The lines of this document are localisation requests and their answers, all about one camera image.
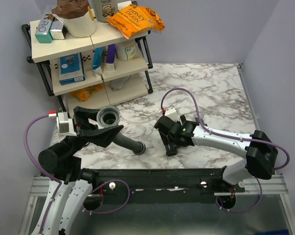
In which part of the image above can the beige black shelf rack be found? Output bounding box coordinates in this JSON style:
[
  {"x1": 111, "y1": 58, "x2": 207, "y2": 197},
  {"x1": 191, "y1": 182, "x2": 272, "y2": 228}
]
[{"x1": 22, "y1": 21, "x2": 153, "y2": 115}]

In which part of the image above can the purple white tube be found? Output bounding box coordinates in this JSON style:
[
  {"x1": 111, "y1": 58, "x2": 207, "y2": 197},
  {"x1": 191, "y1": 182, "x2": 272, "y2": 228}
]
[{"x1": 105, "y1": 44, "x2": 116, "y2": 71}]

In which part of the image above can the black corrugated hose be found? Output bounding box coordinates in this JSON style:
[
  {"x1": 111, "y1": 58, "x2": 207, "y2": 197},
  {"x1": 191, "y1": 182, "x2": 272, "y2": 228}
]
[{"x1": 96, "y1": 106, "x2": 146, "y2": 156}]

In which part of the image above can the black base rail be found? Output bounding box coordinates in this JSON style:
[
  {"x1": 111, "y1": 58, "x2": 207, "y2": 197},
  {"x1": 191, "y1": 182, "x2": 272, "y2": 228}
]
[{"x1": 78, "y1": 168, "x2": 245, "y2": 205}]

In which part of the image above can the blue white tube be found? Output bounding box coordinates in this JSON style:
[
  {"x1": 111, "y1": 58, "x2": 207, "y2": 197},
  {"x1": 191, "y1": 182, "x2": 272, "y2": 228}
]
[{"x1": 92, "y1": 47, "x2": 104, "y2": 76}]

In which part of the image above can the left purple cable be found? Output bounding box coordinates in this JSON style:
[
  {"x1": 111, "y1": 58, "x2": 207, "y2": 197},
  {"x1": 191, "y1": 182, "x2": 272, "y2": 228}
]
[{"x1": 23, "y1": 111, "x2": 131, "y2": 235}]

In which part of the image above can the orange snack bag lower shelf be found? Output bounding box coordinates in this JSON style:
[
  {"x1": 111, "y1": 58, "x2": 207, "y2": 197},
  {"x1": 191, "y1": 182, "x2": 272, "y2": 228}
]
[{"x1": 70, "y1": 84, "x2": 103, "y2": 101}]

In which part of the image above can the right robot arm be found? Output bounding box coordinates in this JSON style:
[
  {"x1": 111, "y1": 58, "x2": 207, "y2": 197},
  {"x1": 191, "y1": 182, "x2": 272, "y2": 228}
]
[{"x1": 154, "y1": 116, "x2": 278, "y2": 192}]

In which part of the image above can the teal white box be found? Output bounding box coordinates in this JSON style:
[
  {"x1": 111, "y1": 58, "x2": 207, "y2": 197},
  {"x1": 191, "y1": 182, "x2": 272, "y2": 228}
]
[{"x1": 35, "y1": 19, "x2": 53, "y2": 44}]

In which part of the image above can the white yellow cup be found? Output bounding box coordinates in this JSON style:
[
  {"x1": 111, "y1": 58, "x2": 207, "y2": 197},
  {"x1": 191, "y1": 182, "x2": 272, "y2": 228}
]
[{"x1": 115, "y1": 40, "x2": 136, "y2": 61}]

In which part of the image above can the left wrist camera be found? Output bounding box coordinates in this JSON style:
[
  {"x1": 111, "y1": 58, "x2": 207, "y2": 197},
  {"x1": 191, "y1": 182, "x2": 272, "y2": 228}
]
[{"x1": 56, "y1": 112, "x2": 69, "y2": 134}]

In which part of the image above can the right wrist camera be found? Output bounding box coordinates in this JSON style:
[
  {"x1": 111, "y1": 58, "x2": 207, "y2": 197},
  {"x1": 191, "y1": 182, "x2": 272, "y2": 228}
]
[{"x1": 163, "y1": 106, "x2": 179, "y2": 121}]

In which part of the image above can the orange honey dijon chip bag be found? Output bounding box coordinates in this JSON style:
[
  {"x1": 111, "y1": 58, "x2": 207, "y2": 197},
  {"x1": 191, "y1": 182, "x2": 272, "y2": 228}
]
[{"x1": 107, "y1": 3, "x2": 165, "y2": 39}]

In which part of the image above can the white skull cup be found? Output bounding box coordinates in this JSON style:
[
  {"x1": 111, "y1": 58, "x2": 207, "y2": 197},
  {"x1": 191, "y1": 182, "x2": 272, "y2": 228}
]
[{"x1": 91, "y1": 0, "x2": 118, "y2": 23}]

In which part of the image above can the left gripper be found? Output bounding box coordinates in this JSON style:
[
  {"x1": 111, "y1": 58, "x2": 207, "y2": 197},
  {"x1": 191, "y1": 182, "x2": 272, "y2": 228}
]
[{"x1": 61, "y1": 106, "x2": 124, "y2": 157}]

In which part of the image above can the silver white box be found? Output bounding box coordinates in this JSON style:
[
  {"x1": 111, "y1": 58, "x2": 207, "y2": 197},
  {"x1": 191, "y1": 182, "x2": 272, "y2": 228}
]
[{"x1": 49, "y1": 21, "x2": 67, "y2": 40}]

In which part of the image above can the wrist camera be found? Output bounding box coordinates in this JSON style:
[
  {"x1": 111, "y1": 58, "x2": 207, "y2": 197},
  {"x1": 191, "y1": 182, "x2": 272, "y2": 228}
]
[
  {"x1": 163, "y1": 106, "x2": 179, "y2": 121},
  {"x1": 56, "y1": 112, "x2": 69, "y2": 134}
]

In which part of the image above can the blue razor box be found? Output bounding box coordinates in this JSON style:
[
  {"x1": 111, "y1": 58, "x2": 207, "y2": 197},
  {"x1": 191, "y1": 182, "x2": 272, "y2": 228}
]
[{"x1": 58, "y1": 53, "x2": 85, "y2": 86}]

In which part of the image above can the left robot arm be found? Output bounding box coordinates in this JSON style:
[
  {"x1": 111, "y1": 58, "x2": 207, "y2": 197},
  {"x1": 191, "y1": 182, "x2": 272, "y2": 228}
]
[{"x1": 23, "y1": 107, "x2": 124, "y2": 235}]

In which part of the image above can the grey white item lower shelf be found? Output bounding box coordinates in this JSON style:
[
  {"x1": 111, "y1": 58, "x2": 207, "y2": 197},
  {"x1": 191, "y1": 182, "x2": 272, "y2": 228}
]
[{"x1": 110, "y1": 75, "x2": 130, "y2": 91}]

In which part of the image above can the grey tee pipe fitting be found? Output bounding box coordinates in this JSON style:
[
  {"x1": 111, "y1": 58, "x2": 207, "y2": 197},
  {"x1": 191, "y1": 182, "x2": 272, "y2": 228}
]
[{"x1": 165, "y1": 143, "x2": 180, "y2": 157}]

